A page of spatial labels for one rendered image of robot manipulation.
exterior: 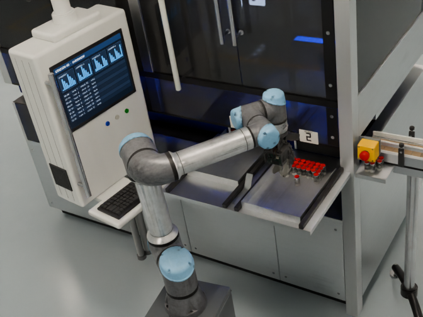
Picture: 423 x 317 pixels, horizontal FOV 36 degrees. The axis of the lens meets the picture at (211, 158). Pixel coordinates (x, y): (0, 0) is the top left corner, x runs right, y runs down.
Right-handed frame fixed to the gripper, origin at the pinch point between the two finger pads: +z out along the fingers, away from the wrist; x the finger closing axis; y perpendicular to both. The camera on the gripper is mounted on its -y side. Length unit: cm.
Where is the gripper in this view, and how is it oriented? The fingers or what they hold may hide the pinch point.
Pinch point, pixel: (284, 172)
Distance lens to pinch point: 244.2
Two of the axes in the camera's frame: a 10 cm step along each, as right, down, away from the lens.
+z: 1.4, 8.2, 5.6
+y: -5.2, 5.4, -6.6
